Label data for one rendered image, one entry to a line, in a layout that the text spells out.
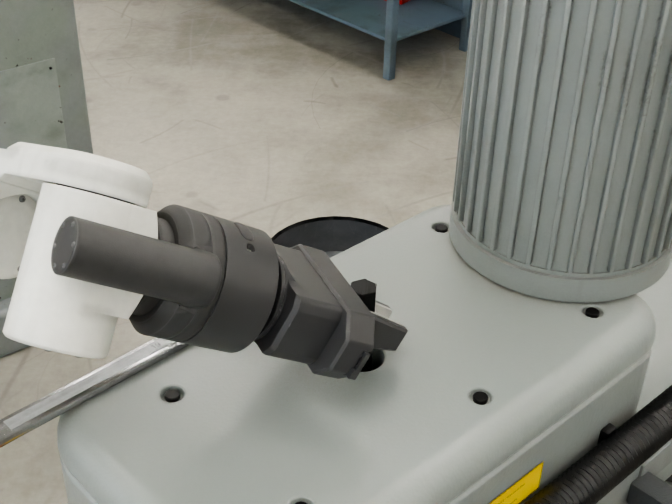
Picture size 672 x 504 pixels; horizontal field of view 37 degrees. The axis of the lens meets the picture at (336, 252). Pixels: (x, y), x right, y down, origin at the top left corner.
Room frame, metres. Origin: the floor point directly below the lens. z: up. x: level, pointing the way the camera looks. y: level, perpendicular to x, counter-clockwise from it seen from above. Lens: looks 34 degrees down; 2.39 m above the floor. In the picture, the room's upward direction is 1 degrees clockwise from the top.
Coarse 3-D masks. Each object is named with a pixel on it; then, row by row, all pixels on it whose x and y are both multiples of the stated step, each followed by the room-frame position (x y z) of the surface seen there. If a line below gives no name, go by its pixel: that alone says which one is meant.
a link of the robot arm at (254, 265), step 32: (224, 224) 0.56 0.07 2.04; (256, 256) 0.54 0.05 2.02; (288, 256) 0.60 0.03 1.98; (320, 256) 0.62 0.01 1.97; (224, 288) 0.52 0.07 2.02; (256, 288) 0.53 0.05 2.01; (288, 288) 0.55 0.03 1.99; (320, 288) 0.57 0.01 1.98; (352, 288) 0.59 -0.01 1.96; (224, 320) 0.51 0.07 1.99; (256, 320) 0.52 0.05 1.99; (288, 320) 0.53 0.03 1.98; (320, 320) 0.54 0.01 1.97; (352, 320) 0.54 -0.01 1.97; (288, 352) 0.53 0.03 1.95; (320, 352) 0.54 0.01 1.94; (352, 352) 0.53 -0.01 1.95
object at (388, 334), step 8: (376, 320) 0.59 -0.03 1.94; (384, 320) 0.59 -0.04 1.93; (392, 320) 0.60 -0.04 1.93; (376, 328) 0.59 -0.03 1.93; (384, 328) 0.59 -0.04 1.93; (392, 328) 0.59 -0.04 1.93; (400, 328) 0.60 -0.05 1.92; (376, 336) 0.59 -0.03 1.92; (384, 336) 0.59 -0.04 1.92; (392, 336) 0.59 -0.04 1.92; (400, 336) 0.60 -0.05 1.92; (376, 344) 0.59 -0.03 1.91; (384, 344) 0.59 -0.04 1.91; (392, 344) 0.59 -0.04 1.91
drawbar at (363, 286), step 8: (360, 280) 0.61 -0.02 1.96; (368, 280) 0.61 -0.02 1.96; (360, 288) 0.60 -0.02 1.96; (368, 288) 0.60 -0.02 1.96; (376, 288) 0.61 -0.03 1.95; (360, 296) 0.59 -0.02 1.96; (368, 296) 0.59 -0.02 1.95; (368, 304) 0.59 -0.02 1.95; (368, 360) 0.59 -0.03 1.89; (368, 368) 0.59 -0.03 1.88
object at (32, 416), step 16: (128, 352) 0.59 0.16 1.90; (144, 352) 0.59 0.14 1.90; (160, 352) 0.59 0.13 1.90; (112, 368) 0.57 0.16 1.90; (128, 368) 0.57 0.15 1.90; (144, 368) 0.58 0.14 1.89; (80, 384) 0.55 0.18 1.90; (96, 384) 0.55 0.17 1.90; (112, 384) 0.56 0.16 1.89; (48, 400) 0.54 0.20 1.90; (64, 400) 0.54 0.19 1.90; (80, 400) 0.54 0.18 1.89; (16, 416) 0.52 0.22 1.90; (32, 416) 0.52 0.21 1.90; (48, 416) 0.52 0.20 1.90; (0, 432) 0.50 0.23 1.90; (16, 432) 0.50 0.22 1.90
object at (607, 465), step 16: (656, 400) 0.66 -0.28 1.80; (640, 416) 0.63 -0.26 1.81; (656, 416) 0.63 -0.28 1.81; (608, 432) 0.61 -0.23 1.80; (624, 432) 0.61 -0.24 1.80; (640, 432) 0.61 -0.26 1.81; (656, 432) 0.62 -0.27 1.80; (608, 448) 0.59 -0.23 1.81; (624, 448) 0.59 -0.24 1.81; (640, 448) 0.60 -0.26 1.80; (656, 448) 0.61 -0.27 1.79; (576, 464) 0.58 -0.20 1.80; (592, 464) 0.57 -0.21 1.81; (608, 464) 0.58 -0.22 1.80; (624, 464) 0.58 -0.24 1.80; (640, 464) 0.60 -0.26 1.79; (560, 480) 0.56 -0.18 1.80; (576, 480) 0.56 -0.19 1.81; (592, 480) 0.56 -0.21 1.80; (608, 480) 0.57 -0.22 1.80; (544, 496) 0.54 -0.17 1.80; (560, 496) 0.54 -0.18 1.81; (576, 496) 0.54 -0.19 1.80; (592, 496) 0.55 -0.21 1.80
